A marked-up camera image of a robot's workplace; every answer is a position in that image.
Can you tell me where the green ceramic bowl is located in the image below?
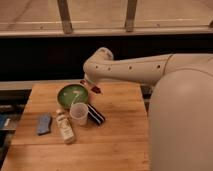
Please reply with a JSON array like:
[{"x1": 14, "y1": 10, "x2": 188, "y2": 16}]
[{"x1": 57, "y1": 84, "x2": 89, "y2": 109}]

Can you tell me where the left metal post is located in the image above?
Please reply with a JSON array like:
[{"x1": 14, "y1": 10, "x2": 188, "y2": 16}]
[{"x1": 57, "y1": 0, "x2": 73, "y2": 34}]

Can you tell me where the white plastic bottle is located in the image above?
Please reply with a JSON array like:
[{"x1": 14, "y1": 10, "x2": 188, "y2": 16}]
[{"x1": 56, "y1": 109, "x2": 75, "y2": 144}]

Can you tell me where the white ceramic cup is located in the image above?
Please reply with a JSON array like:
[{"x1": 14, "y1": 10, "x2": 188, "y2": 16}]
[{"x1": 70, "y1": 103, "x2": 89, "y2": 126}]

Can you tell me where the blue sponge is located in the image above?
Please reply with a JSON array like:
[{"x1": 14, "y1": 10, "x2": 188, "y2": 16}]
[{"x1": 37, "y1": 114, "x2": 52, "y2": 135}]

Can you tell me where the metal post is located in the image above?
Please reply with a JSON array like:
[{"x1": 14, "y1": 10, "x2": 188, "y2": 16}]
[
  {"x1": 57, "y1": 0, "x2": 73, "y2": 34},
  {"x1": 124, "y1": 0, "x2": 137, "y2": 32}
]

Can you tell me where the right metal post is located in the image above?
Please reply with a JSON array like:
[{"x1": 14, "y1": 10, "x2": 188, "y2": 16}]
[{"x1": 124, "y1": 0, "x2": 137, "y2": 32}]

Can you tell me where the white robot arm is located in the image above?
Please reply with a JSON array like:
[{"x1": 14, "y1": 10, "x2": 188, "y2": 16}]
[{"x1": 83, "y1": 47, "x2": 213, "y2": 171}]

